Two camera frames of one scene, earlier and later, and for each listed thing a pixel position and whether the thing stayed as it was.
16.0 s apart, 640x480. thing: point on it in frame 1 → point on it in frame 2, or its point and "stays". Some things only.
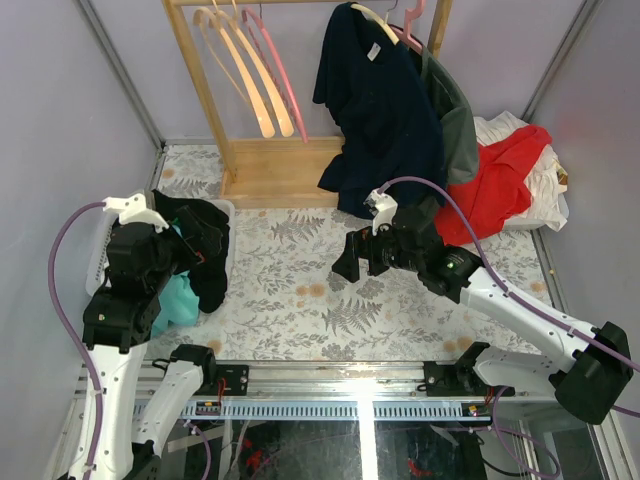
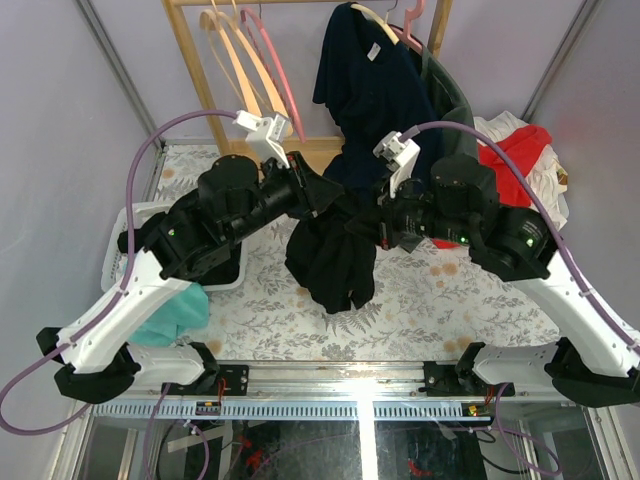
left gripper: (207, 241) → (310, 189)
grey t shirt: (458, 131) stays
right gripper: (362, 244) → (387, 211)
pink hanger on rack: (405, 36) stays
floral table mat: (283, 304) stays
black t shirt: (207, 277) → (332, 256)
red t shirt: (497, 191) stays
